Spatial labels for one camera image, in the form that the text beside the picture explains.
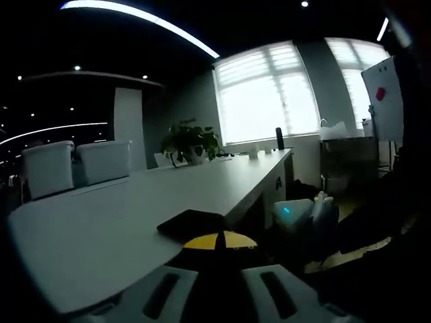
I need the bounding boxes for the black backpack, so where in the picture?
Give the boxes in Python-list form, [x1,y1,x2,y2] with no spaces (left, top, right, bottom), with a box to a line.
[288,180,321,203]

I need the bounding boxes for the whiteboard on stand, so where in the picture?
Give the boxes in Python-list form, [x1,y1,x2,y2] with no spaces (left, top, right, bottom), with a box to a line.
[361,56,405,172]

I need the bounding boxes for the white plastic storage box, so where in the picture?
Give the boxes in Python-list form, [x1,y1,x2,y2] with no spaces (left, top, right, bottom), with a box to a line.
[21,140,75,201]
[75,140,132,186]

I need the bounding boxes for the white desk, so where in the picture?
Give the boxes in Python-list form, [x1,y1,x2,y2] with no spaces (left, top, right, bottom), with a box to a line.
[7,147,294,314]

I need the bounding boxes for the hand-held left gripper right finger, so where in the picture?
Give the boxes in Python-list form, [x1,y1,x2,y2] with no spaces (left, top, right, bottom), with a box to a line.
[218,230,360,323]

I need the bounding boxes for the white plastic bag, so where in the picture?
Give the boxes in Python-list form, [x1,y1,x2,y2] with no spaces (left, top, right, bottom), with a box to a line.
[319,117,347,139]

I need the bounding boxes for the black pad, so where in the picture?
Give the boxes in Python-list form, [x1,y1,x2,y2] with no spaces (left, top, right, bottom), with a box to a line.
[156,208,228,243]

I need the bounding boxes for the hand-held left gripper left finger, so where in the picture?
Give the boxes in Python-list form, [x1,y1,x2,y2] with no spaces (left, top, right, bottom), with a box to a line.
[88,232,226,323]

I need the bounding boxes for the white standing card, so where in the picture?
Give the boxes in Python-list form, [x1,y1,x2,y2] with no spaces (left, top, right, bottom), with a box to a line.
[154,151,174,169]

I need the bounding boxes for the person's black clothing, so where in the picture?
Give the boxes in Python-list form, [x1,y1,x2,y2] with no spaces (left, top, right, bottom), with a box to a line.
[304,168,431,323]

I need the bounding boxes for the green potted plant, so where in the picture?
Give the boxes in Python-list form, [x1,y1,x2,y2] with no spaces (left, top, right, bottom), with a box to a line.
[160,117,222,168]

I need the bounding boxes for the metal shelf cart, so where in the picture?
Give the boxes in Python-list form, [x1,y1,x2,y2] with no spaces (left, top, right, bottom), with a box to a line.
[319,136,380,194]

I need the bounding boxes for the window with white blinds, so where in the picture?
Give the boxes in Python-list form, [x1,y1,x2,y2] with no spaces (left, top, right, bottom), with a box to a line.
[325,36,391,131]
[212,40,321,146]

